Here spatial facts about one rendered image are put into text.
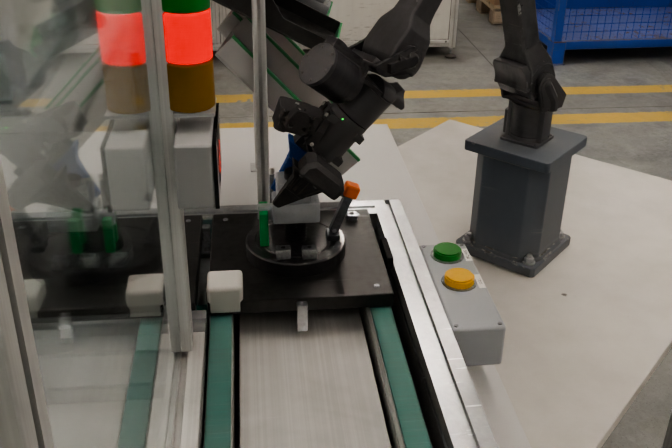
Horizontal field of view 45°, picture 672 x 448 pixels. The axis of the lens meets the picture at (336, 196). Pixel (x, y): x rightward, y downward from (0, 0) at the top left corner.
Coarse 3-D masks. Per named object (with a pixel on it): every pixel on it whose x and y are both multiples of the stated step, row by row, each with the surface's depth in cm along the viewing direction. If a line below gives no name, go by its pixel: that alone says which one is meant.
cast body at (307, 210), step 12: (288, 168) 109; (276, 180) 109; (276, 192) 109; (264, 204) 111; (288, 204) 109; (300, 204) 109; (312, 204) 109; (276, 216) 109; (288, 216) 109; (300, 216) 110; (312, 216) 110
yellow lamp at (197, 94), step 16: (176, 64) 79; (192, 64) 79; (208, 64) 80; (176, 80) 80; (192, 80) 80; (208, 80) 81; (176, 96) 81; (192, 96) 80; (208, 96) 81; (192, 112) 81
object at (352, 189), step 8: (344, 184) 111; (352, 184) 111; (344, 192) 110; (352, 192) 110; (344, 200) 111; (344, 208) 111; (336, 216) 112; (344, 216) 112; (336, 224) 112; (336, 232) 113
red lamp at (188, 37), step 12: (204, 12) 78; (168, 24) 77; (180, 24) 77; (192, 24) 77; (204, 24) 78; (168, 36) 78; (180, 36) 78; (192, 36) 78; (204, 36) 79; (168, 48) 79; (180, 48) 78; (192, 48) 78; (204, 48) 79; (168, 60) 79; (180, 60) 79; (192, 60) 79; (204, 60) 80
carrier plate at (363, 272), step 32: (224, 224) 121; (256, 224) 121; (352, 224) 122; (224, 256) 113; (352, 256) 113; (256, 288) 106; (288, 288) 106; (320, 288) 106; (352, 288) 106; (384, 288) 106
